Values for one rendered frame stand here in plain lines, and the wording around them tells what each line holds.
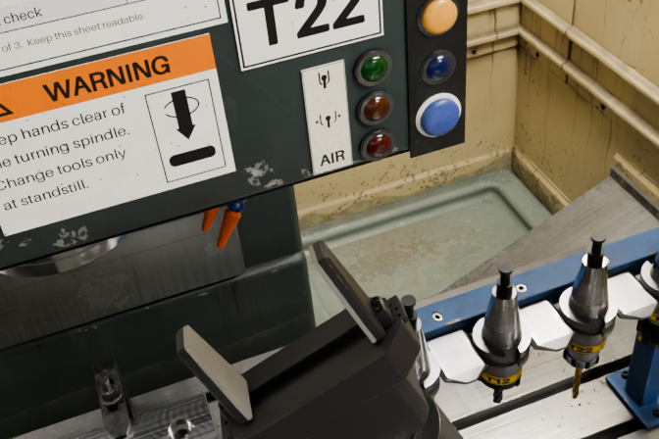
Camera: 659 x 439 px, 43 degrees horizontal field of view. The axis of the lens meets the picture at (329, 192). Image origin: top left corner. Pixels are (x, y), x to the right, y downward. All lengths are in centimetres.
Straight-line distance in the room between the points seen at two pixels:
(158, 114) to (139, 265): 93
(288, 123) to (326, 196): 143
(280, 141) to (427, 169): 151
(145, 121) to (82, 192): 6
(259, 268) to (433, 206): 66
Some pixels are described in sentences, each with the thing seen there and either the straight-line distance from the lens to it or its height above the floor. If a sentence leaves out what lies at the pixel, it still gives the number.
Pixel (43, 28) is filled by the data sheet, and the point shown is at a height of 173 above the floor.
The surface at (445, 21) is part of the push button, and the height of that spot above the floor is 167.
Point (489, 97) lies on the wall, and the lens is 205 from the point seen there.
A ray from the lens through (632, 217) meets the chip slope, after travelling 173.
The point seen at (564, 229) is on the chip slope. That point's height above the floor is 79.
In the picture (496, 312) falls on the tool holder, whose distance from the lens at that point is 91.
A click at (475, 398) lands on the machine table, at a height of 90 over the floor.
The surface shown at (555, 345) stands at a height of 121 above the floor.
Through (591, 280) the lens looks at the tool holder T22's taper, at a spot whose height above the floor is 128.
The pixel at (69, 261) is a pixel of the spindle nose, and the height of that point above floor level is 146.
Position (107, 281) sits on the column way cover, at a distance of 147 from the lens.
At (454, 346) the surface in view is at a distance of 95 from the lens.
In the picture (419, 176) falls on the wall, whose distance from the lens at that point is 207.
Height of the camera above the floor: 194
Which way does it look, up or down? 38 degrees down
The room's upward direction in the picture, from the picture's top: 6 degrees counter-clockwise
